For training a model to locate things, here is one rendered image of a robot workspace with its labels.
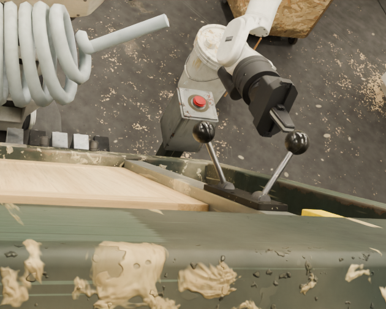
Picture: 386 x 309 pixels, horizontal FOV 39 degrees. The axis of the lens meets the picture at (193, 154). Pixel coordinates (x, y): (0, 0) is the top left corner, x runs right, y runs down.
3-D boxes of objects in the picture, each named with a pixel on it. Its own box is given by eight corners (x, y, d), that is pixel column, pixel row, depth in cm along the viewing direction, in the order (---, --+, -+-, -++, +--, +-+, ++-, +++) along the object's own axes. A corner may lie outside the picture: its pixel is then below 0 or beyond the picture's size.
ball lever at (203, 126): (232, 187, 94) (204, 116, 91) (242, 190, 91) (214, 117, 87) (214, 197, 93) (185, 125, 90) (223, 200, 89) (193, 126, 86)
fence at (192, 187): (141, 175, 145) (142, 160, 145) (394, 287, 58) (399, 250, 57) (122, 174, 143) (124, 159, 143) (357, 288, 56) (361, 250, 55)
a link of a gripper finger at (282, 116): (281, 129, 99) (269, 110, 103) (296, 130, 100) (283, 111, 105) (285, 121, 98) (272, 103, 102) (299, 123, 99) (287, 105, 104)
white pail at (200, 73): (218, 73, 316) (253, 13, 281) (231, 114, 301) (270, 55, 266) (168, 68, 303) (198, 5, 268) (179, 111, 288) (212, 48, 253)
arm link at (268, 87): (312, 86, 102) (288, 56, 111) (268, 80, 99) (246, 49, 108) (287, 139, 109) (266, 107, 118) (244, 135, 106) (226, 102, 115)
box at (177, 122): (192, 125, 181) (212, 90, 167) (197, 154, 174) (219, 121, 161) (158, 121, 176) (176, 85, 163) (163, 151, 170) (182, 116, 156)
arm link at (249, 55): (289, 77, 115) (270, 51, 123) (255, 53, 109) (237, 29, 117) (254, 116, 119) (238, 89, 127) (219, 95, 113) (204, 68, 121)
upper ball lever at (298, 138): (259, 209, 83) (304, 138, 85) (271, 214, 79) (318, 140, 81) (241, 197, 81) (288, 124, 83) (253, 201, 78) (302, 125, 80)
